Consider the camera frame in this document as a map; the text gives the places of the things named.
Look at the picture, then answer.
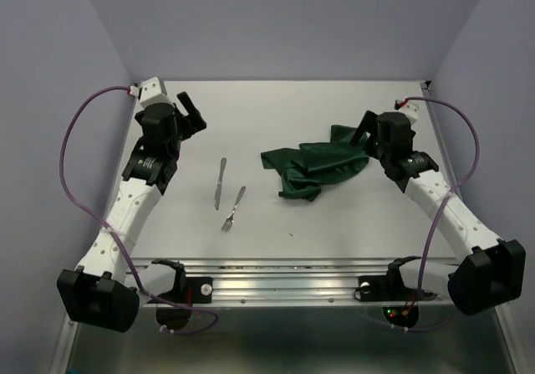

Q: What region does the dark green cloth napkin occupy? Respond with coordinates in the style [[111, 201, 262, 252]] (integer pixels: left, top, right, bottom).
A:
[[260, 125, 369, 202]]

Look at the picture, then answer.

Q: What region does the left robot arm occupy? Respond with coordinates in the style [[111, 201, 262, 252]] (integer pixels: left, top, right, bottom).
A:
[[57, 92, 206, 332]]

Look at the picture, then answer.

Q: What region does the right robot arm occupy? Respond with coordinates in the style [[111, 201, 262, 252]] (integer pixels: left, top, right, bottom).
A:
[[354, 110, 526, 315]]

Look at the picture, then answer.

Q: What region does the silver table knife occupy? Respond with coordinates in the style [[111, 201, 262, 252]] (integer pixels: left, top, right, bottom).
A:
[[214, 157, 227, 210]]

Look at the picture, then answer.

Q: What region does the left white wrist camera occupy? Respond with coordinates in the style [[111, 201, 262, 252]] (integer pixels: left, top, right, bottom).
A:
[[128, 77, 172, 109]]

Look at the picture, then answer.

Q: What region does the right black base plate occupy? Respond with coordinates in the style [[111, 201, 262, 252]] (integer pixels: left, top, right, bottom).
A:
[[354, 274, 404, 303]]

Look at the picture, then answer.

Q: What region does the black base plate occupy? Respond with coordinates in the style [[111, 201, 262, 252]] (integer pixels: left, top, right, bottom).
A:
[[159, 276, 213, 306], [354, 274, 404, 303]]

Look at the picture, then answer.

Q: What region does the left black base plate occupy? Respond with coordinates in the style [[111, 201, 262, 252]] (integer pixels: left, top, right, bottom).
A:
[[159, 276, 213, 306]]

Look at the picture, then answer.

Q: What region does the aluminium frame rail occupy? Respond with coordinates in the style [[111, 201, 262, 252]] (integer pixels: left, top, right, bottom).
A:
[[49, 80, 519, 374]]

